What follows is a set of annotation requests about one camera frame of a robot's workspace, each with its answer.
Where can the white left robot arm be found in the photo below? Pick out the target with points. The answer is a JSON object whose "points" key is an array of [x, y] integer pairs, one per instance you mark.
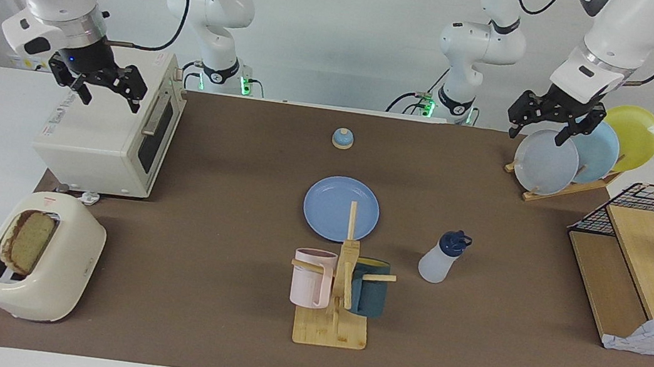
{"points": [[612, 31]]}

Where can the wooden plate rack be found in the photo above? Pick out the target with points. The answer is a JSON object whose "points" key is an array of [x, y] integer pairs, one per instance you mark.
{"points": [[559, 192]]}

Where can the light blue plate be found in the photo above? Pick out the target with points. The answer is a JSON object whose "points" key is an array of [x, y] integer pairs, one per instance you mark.
{"points": [[599, 153]]}

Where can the white toaster oven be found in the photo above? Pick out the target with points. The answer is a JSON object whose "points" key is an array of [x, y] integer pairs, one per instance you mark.
{"points": [[100, 128]]}

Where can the yellow plate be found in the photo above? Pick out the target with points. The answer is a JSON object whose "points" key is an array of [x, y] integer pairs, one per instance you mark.
{"points": [[637, 133]]}

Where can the wooden mug tree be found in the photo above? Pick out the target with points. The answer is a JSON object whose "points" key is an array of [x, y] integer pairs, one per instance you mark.
{"points": [[329, 332]]}

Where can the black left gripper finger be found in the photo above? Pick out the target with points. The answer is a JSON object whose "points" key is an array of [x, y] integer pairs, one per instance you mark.
{"points": [[526, 107], [584, 123]]}

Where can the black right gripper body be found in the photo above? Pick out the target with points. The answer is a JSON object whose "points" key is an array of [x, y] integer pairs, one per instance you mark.
{"points": [[90, 61]]}

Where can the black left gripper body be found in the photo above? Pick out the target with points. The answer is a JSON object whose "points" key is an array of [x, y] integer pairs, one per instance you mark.
{"points": [[565, 102]]}

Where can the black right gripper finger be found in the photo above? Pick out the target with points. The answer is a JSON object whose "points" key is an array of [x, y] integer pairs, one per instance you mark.
{"points": [[136, 89], [81, 89]]}

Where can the small blue call bell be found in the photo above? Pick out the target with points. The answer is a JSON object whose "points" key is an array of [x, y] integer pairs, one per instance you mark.
{"points": [[342, 139]]}

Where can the dark teal mug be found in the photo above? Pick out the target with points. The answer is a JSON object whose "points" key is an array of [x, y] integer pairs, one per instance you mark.
{"points": [[369, 296]]}

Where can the brown table mat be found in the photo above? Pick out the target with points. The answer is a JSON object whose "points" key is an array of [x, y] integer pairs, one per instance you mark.
{"points": [[197, 255]]}

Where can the white wall socket box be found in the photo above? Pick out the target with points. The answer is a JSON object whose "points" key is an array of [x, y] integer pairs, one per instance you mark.
{"points": [[27, 64]]}

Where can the seasoning bottle with blue cap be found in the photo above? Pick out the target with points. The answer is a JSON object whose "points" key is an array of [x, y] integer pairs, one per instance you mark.
{"points": [[436, 264]]}

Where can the blue round plate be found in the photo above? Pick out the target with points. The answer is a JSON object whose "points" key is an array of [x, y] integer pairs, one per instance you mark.
{"points": [[330, 206]]}

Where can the pale grey plate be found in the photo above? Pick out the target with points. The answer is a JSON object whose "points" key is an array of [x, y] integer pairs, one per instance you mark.
{"points": [[541, 164]]}

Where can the cream two-slot toaster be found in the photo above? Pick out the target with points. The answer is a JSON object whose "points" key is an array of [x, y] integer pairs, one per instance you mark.
{"points": [[62, 275]]}

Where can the brown bread slice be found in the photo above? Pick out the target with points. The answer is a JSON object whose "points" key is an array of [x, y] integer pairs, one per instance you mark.
{"points": [[32, 242]]}

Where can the pink ribbed mug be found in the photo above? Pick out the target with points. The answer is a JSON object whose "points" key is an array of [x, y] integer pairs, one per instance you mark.
{"points": [[307, 282]]}

